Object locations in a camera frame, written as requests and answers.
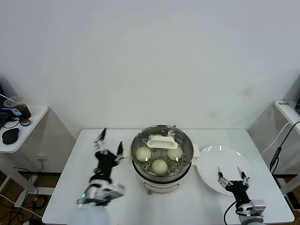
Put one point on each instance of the white wall socket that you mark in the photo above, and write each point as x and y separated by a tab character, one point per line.
42	158

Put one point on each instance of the white round plate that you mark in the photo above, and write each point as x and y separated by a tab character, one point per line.
211	164

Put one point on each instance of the white side table with laptop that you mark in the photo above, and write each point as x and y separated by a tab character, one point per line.
35	117

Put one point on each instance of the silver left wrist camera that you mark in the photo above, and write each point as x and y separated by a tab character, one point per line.
114	190

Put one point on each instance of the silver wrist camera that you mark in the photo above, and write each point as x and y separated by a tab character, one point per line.
114	190
258	206

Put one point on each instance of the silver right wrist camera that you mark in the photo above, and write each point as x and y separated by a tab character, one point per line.
258	206

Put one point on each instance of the white side table with label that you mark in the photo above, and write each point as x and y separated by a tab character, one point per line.
286	110

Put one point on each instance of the small grey round puck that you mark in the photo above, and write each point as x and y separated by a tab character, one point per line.
25	122

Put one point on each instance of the white electric cooker base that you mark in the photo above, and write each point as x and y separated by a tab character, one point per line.
161	185

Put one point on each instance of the black computer mouse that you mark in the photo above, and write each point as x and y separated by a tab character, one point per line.
10	136

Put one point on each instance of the plastic cup iced coffee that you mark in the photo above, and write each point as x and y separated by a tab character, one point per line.
24	110

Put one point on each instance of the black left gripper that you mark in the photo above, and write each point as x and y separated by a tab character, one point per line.
106	162

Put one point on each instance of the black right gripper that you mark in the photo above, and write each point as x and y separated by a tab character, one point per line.
239	188

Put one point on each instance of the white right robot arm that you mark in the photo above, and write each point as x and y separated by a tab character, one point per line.
250	220

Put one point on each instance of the white drinking straw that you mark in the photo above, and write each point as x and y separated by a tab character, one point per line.
5	96

